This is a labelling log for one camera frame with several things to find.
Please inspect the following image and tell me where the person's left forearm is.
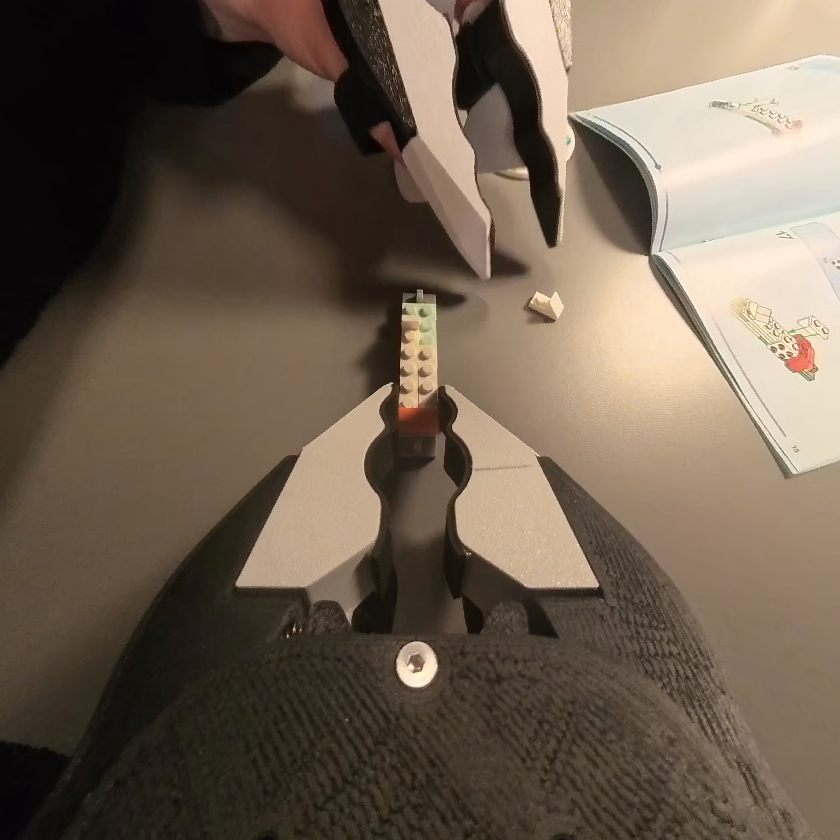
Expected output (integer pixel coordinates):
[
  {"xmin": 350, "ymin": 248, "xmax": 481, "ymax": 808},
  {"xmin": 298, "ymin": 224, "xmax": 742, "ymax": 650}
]
[{"xmin": 0, "ymin": 0, "xmax": 283, "ymax": 368}]

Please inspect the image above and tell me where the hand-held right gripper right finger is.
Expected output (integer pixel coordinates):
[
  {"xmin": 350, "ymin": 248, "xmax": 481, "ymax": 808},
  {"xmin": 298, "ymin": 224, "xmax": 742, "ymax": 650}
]
[{"xmin": 438, "ymin": 386, "xmax": 601, "ymax": 634}]

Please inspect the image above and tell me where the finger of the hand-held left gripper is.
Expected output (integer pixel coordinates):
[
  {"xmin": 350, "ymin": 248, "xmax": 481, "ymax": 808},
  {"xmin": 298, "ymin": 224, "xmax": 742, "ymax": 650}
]
[
  {"xmin": 377, "ymin": 0, "xmax": 494, "ymax": 281},
  {"xmin": 489, "ymin": 0, "xmax": 569, "ymax": 249}
]

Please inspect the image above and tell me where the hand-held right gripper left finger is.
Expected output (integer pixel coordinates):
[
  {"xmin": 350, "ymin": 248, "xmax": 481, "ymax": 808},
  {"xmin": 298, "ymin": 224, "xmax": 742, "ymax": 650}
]
[{"xmin": 234, "ymin": 386, "xmax": 401, "ymax": 634}]

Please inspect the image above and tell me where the white and green lego assembly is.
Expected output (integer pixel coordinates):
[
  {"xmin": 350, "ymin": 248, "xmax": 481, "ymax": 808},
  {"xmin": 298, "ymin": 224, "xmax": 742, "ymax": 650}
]
[{"xmin": 392, "ymin": 287, "xmax": 442, "ymax": 472}]

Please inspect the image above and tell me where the open instruction booklet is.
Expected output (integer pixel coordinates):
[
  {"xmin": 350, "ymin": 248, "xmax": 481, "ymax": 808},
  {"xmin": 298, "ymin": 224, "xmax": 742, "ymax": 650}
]
[{"xmin": 570, "ymin": 54, "xmax": 840, "ymax": 479}]

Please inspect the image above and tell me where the person's left hand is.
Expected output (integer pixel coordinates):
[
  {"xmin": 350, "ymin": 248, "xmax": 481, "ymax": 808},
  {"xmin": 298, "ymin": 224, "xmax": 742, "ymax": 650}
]
[{"xmin": 206, "ymin": 0, "xmax": 350, "ymax": 80}]

